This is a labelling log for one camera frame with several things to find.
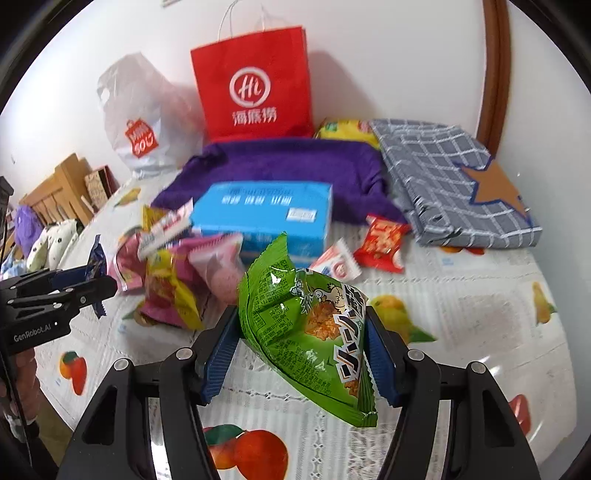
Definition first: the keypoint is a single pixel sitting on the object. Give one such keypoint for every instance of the white Miniso plastic bag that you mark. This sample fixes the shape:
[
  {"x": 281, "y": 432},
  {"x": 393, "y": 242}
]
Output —
[{"x": 149, "y": 122}]

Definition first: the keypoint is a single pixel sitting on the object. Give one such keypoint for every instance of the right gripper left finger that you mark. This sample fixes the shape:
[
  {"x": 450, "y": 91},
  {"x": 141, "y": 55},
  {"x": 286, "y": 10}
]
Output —
[{"x": 112, "y": 438}]

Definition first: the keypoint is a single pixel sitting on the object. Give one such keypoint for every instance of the grey checked star cloth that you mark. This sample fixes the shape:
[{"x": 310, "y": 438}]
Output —
[{"x": 452, "y": 189}]

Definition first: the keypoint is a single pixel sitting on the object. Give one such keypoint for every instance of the pink yellow snack bag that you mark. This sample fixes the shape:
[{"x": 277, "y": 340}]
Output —
[{"x": 169, "y": 283}]

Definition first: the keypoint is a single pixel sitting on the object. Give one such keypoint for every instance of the blue tissue pack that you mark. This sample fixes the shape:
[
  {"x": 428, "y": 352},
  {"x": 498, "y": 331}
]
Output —
[{"x": 262, "y": 210}]

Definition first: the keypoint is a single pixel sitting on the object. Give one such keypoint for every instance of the brown wooden door frame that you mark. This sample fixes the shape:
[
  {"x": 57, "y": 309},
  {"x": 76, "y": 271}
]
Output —
[{"x": 497, "y": 77}]

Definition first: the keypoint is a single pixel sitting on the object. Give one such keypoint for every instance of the fruit pattern tablecloth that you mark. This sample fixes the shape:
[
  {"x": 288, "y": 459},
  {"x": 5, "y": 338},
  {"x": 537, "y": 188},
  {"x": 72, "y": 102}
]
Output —
[{"x": 491, "y": 306}]

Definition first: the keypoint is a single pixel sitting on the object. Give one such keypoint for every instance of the red small snack packet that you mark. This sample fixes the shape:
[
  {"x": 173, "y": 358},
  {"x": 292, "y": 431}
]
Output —
[{"x": 382, "y": 246}]

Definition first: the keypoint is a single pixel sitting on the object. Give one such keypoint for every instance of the green snack bag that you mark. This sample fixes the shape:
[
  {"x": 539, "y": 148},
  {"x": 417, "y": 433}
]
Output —
[{"x": 310, "y": 328}]

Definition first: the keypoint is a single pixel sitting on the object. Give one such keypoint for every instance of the yellow chips bag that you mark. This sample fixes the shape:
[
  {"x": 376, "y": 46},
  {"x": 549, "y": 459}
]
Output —
[{"x": 348, "y": 130}]

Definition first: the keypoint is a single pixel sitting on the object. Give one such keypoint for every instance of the stuffed toys pile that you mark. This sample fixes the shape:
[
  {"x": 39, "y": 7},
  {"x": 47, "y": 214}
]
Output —
[{"x": 42, "y": 247}]

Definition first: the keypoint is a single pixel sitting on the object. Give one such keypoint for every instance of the purple towel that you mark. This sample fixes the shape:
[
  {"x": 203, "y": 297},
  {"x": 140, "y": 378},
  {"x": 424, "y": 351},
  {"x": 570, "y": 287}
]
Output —
[{"x": 354, "y": 169}]

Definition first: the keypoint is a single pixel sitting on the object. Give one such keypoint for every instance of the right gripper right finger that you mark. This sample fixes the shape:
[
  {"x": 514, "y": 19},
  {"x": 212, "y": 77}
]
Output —
[{"x": 485, "y": 440}]

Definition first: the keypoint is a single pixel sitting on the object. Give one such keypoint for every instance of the person left hand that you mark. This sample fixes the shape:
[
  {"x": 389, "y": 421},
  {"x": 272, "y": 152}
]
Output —
[{"x": 27, "y": 384}]

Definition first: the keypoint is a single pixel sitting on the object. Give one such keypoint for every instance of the white pink candy wrapper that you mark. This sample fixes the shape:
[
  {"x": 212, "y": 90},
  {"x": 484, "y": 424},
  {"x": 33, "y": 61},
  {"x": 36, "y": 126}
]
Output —
[{"x": 169, "y": 227}]

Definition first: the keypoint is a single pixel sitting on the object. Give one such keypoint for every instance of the red paper shopping bag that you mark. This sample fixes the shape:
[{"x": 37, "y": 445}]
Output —
[{"x": 255, "y": 86}]

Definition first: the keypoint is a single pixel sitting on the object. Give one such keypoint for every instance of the dark blue snack packet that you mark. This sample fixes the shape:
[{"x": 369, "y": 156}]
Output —
[{"x": 96, "y": 271}]

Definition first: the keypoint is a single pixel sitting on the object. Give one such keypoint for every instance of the white red wafer packet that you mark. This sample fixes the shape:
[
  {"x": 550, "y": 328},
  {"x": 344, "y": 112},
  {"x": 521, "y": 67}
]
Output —
[{"x": 337, "y": 262}]

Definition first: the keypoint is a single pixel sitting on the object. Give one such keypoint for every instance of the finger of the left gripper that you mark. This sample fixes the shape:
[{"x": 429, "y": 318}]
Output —
[
  {"x": 67, "y": 278},
  {"x": 81, "y": 292}
]

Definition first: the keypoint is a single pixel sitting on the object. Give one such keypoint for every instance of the wooden furniture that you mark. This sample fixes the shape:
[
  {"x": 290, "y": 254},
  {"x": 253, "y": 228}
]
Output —
[{"x": 63, "y": 194}]

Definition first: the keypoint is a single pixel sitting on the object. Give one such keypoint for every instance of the pink round snack packet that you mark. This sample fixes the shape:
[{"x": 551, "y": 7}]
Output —
[{"x": 217, "y": 260}]

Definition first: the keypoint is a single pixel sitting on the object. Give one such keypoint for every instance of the patterned box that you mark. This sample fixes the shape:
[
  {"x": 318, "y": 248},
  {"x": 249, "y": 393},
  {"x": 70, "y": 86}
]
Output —
[{"x": 100, "y": 185}]

